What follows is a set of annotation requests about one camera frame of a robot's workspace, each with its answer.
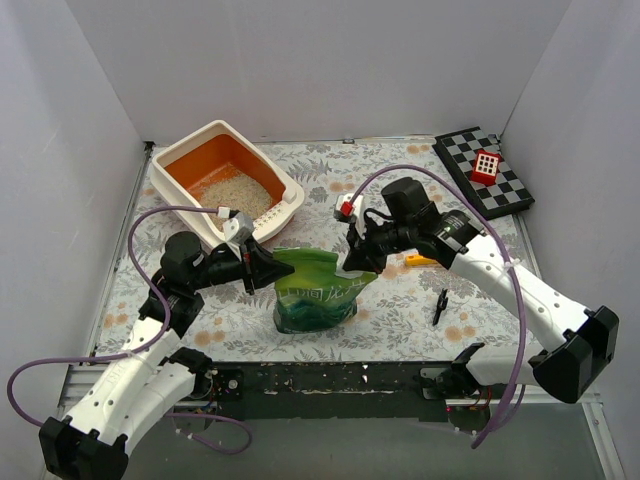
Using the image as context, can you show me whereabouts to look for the white and orange litter box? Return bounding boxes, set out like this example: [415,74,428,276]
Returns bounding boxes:
[150,120,305,242]

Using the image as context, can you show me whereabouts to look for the small black clip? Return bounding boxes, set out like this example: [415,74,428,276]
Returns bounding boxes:
[432,289,449,326]

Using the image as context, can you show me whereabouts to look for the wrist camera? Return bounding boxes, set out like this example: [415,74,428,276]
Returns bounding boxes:
[333,193,363,224]
[217,207,254,245]

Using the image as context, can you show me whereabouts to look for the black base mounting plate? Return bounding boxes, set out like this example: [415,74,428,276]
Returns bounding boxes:
[154,360,514,421]

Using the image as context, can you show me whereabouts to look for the yellow plastic litter scoop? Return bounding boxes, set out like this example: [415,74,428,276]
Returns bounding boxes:
[404,254,437,267]

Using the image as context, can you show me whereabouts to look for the black and grey checkerboard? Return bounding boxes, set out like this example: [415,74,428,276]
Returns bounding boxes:
[434,126,535,220]

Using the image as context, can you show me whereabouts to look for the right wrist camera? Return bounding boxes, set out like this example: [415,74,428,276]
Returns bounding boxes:
[333,193,363,224]

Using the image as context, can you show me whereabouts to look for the red grid block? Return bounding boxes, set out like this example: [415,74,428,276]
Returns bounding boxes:
[470,149,502,186]

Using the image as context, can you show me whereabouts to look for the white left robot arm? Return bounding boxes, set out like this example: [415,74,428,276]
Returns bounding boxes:
[39,232,295,479]

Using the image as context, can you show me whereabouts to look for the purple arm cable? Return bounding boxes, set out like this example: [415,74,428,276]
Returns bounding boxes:
[5,204,254,455]
[352,164,527,450]

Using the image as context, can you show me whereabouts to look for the floral patterned table mat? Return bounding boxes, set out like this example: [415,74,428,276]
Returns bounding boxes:
[94,139,557,362]

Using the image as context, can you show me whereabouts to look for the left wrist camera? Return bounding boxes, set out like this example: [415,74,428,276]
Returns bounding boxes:
[217,207,254,245]

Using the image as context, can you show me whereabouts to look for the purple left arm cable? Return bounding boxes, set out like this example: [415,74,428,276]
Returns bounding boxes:
[5,204,254,455]

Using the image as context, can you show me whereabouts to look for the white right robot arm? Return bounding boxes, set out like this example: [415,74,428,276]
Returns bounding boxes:
[334,177,619,404]

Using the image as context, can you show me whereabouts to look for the green cat litter bag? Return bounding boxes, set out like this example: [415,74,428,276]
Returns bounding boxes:
[273,248,377,334]

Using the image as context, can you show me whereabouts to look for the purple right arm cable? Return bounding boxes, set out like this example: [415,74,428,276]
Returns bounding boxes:
[352,164,527,450]

